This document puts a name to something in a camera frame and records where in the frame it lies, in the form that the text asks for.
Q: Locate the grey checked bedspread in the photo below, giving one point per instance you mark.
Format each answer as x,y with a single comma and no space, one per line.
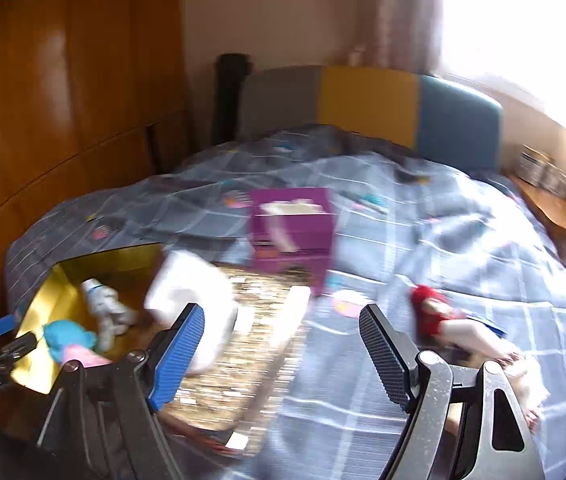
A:
413,220

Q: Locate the brown wooden wardrobe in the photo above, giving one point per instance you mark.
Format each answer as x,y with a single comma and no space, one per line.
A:
63,85

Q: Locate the doll with red hat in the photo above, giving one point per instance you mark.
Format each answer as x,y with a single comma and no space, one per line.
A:
433,310

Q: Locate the black cylinder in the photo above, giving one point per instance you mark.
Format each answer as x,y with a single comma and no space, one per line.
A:
228,100

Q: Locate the grey containers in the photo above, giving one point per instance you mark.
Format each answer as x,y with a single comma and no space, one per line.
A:
543,170

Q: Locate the beige curtain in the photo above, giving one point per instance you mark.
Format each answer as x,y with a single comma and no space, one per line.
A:
393,15

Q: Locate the blue plush toy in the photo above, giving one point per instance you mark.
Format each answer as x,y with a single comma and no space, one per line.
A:
65,335

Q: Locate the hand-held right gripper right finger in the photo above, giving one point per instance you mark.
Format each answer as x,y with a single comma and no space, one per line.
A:
383,360

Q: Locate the wooden desk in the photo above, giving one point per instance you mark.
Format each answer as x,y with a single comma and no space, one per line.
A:
558,215

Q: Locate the white toy figure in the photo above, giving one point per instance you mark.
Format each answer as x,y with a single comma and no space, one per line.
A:
100,300

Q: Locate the purple tissue box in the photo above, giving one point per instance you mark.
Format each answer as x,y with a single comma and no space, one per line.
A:
293,240

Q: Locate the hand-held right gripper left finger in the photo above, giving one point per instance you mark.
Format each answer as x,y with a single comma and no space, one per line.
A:
178,355

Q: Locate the gold cardboard box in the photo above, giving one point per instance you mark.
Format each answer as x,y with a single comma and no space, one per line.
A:
63,285

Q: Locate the grey yellow blue headboard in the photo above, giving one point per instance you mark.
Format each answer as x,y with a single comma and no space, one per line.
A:
368,105

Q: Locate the gold gift box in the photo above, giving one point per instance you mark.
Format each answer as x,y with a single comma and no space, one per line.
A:
253,340

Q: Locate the white wet wipes pack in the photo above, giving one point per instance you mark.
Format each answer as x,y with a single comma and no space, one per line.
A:
183,280

